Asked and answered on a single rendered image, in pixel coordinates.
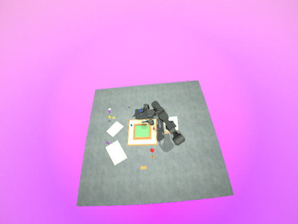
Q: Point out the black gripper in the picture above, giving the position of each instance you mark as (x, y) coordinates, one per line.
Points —
(150, 121)

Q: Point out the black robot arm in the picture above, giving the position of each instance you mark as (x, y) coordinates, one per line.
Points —
(170, 125)

